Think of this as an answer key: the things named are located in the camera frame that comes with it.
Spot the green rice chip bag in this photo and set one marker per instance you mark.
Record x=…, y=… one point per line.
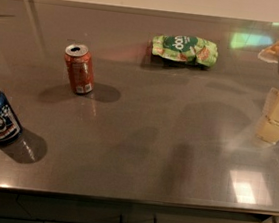
x=185, y=49

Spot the orange-red soda can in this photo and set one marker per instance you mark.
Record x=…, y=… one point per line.
x=79, y=65

